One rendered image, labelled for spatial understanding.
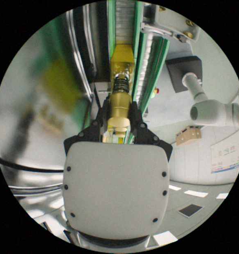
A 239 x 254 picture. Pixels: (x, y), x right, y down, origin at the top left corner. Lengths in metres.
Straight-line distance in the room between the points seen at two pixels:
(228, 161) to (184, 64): 3.57
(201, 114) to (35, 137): 0.46
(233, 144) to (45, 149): 3.80
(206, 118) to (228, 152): 3.48
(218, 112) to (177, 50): 0.39
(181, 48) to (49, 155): 0.68
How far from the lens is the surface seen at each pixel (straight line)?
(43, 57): 0.18
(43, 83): 0.17
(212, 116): 0.34
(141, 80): 0.47
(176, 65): 0.55
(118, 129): 0.24
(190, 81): 0.58
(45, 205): 0.20
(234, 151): 3.71
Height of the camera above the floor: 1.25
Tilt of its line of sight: 23 degrees down
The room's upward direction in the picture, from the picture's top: 177 degrees counter-clockwise
